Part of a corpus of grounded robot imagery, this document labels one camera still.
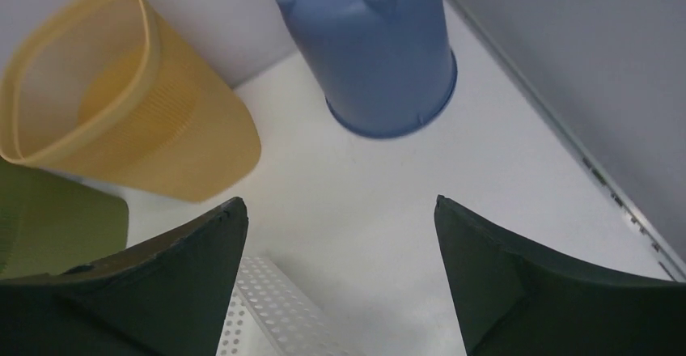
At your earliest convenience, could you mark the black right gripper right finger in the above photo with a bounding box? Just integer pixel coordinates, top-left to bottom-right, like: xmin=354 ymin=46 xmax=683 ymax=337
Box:
xmin=434 ymin=196 xmax=685 ymax=355

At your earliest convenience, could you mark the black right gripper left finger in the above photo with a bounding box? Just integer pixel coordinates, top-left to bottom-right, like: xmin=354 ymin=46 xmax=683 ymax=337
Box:
xmin=1 ymin=197 xmax=248 ymax=355

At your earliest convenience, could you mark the white perforated plastic basket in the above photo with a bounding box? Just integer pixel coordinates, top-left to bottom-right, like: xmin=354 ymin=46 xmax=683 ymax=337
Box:
xmin=216 ymin=256 xmax=362 ymax=356

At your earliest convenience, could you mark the yellow mesh bin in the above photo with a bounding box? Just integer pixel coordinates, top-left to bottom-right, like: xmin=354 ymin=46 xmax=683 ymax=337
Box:
xmin=1 ymin=0 xmax=261 ymax=202

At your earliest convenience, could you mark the large blue plastic bucket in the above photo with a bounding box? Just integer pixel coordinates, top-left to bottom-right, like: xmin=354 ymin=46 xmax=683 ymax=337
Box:
xmin=275 ymin=0 xmax=458 ymax=138

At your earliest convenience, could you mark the olive green mesh bin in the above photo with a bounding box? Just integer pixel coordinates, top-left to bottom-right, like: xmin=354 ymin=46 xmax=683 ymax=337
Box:
xmin=1 ymin=161 xmax=129 ymax=279

